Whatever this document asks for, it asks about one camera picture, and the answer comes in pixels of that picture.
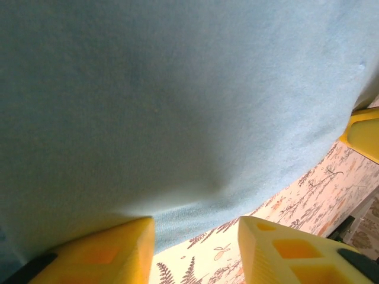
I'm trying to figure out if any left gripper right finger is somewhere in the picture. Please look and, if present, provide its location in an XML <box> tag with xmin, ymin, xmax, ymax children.
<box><xmin>238</xmin><ymin>215</ymin><xmax>379</xmax><ymax>284</ymax></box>

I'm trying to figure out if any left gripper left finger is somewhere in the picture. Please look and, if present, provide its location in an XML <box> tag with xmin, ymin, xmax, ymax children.
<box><xmin>28</xmin><ymin>216</ymin><xmax>156</xmax><ymax>284</ymax></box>

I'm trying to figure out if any light blue printed t-shirt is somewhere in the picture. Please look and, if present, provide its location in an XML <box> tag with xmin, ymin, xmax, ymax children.
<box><xmin>0</xmin><ymin>0</ymin><xmax>379</xmax><ymax>269</ymax></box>

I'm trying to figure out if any floral table cover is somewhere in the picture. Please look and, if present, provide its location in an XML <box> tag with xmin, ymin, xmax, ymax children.
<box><xmin>149</xmin><ymin>99</ymin><xmax>379</xmax><ymax>284</ymax></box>

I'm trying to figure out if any aluminium table side rail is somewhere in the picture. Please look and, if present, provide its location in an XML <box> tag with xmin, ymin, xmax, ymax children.
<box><xmin>322</xmin><ymin>186</ymin><xmax>379</xmax><ymax>240</ymax></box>

